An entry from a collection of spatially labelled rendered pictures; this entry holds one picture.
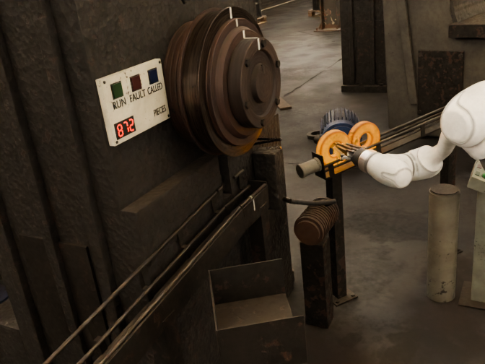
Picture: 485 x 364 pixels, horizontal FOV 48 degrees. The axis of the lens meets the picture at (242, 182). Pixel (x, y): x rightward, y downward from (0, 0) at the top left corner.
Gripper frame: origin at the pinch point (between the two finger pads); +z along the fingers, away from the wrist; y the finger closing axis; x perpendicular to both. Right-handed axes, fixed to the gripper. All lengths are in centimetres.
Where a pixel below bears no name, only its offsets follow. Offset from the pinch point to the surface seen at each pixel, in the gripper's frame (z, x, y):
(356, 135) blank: -1.4, 1.8, 10.6
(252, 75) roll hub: -25, 43, -48
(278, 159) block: -5.5, 3.2, -29.4
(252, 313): -64, -10, -74
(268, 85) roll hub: -23, 38, -41
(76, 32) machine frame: -29, 64, -97
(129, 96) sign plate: -27, 45, -87
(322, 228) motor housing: -18.5, -24.1, -19.3
